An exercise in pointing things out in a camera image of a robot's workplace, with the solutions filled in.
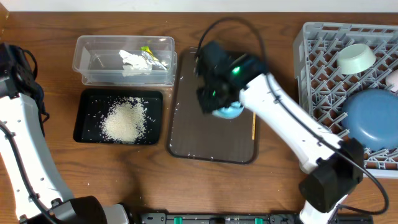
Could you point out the black tray bin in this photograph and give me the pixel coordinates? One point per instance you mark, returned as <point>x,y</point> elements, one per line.
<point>96,104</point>

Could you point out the pink cup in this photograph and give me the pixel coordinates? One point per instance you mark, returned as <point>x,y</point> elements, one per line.
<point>392,81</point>

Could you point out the wooden chopstick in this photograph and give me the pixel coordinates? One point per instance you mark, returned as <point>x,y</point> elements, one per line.
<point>253,126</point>

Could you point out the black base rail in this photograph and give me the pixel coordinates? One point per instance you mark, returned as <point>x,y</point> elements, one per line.
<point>162,218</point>

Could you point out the white tissue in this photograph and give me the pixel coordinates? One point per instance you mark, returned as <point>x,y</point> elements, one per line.
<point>133,63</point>

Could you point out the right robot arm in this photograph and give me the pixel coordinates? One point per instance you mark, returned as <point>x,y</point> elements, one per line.
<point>334,167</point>

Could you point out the yellow green snack wrapper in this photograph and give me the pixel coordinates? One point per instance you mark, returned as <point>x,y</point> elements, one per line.
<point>150,58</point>

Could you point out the light blue bowl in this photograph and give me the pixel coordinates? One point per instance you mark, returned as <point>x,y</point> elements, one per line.
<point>231,112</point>

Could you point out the brown serving tray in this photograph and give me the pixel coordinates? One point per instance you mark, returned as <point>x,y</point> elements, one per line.
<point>195,135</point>

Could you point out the grey dishwasher rack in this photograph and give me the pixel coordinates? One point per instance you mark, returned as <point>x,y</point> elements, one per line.
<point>323,89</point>

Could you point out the white rice pile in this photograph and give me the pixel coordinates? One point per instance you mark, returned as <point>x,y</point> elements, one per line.
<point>125,121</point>

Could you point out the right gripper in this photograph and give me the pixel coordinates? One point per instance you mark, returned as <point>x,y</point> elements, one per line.
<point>212,102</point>

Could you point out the dark blue plate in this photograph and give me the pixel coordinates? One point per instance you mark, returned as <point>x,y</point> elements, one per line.
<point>371,118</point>

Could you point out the mint green bowl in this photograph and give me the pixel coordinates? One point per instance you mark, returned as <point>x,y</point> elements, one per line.
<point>355,58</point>

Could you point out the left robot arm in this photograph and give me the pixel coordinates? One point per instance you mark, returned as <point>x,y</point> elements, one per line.
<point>41,195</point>

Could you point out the clear plastic bin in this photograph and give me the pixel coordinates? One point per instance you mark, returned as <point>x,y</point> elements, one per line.
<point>97,59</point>

